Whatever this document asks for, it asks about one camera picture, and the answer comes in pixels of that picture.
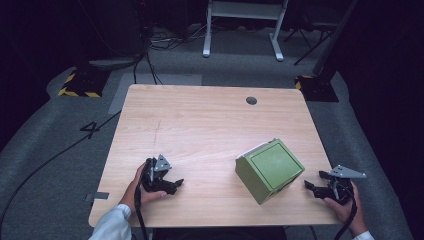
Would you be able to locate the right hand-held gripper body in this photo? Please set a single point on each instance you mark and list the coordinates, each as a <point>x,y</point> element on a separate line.
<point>340,186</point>

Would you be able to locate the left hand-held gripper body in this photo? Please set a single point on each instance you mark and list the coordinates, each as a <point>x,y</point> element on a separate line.
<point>154,173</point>

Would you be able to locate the green box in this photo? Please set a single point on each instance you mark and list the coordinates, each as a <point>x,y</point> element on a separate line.
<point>270,171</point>

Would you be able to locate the person's right hand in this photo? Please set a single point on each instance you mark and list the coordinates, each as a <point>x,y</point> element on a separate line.
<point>348,215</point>

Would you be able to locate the person's left hand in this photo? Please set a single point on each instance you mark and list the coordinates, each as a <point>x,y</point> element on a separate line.
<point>133,196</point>

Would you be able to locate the grey tape strip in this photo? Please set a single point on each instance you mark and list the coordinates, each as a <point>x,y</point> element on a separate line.
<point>100,196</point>

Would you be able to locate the black base with striped edge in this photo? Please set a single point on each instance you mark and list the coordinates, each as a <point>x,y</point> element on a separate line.
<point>316,88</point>
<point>85,83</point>

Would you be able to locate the grey round table grommet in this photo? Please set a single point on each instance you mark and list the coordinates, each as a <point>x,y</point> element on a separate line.
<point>251,100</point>

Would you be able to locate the grey round stand base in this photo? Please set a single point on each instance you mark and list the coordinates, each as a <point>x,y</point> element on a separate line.
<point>111,62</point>

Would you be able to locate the black folding stand legs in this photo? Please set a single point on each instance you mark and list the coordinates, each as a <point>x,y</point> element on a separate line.
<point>310,41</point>

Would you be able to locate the black slanted pole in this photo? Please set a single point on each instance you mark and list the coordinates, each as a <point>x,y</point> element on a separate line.
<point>335,36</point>

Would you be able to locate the white metal stand frame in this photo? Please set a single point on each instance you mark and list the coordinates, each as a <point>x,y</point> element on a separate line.
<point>245,11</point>

